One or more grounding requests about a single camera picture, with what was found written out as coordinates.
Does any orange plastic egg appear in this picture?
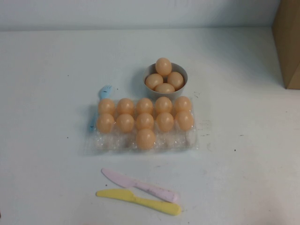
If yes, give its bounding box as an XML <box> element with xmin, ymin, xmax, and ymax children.
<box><xmin>135</xmin><ymin>97</ymin><xmax>154</xmax><ymax>115</ymax></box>
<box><xmin>135</xmin><ymin>128</ymin><xmax>156</xmax><ymax>150</ymax></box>
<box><xmin>97</xmin><ymin>98</ymin><xmax>116</xmax><ymax>116</ymax></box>
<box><xmin>167</xmin><ymin>71</ymin><xmax>184</xmax><ymax>90</ymax></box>
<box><xmin>155</xmin><ymin>96</ymin><xmax>173</xmax><ymax>114</ymax></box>
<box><xmin>135</xmin><ymin>112</ymin><xmax>155</xmax><ymax>131</ymax></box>
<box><xmin>155</xmin><ymin>57</ymin><xmax>172</xmax><ymax>76</ymax></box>
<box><xmin>175</xmin><ymin>110</ymin><xmax>195</xmax><ymax>131</ymax></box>
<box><xmin>116</xmin><ymin>97</ymin><xmax>135</xmax><ymax>116</ymax></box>
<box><xmin>96</xmin><ymin>113</ymin><xmax>115</xmax><ymax>134</ymax></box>
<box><xmin>155</xmin><ymin>83</ymin><xmax>176</xmax><ymax>93</ymax></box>
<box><xmin>156</xmin><ymin>112</ymin><xmax>174</xmax><ymax>132</ymax></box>
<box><xmin>174</xmin><ymin>96</ymin><xmax>193</xmax><ymax>113</ymax></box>
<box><xmin>116</xmin><ymin>113</ymin><xmax>135</xmax><ymax>134</ymax></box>
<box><xmin>145</xmin><ymin>73</ymin><xmax>164</xmax><ymax>90</ymax></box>

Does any clear plastic egg tray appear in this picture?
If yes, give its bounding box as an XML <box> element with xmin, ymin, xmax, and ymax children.
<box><xmin>84</xmin><ymin>97</ymin><xmax>200</xmax><ymax>155</ymax></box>

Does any brown cardboard box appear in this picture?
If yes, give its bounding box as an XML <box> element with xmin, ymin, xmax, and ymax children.
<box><xmin>271</xmin><ymin>0</ymin><xmax>300</xmax><ymax>90</ymax></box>

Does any grey round bowl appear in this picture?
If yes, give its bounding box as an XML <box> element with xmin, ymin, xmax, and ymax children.
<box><xmin>142</xmin><ymin>62</ymin><xmax>189</xmax><ymax>99</ymax></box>

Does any light blue plastic fork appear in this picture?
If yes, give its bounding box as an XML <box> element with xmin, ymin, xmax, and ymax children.
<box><xmin>88</xmin><ymin>84</ymin><xmax>113</xmax><ymax>132</ymax></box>

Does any pink plastic knife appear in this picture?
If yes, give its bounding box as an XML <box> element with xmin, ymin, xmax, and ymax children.
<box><xmin>101</xmin><ymin>168</ymin><xmax>180</xmax><ymax>203</ymax></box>

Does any yellow plastic knife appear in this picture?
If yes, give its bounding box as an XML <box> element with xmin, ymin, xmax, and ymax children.
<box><xmin>96</xmin><ymin>188</ymin><xmax>182</xmax><ymax>216</ymax></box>

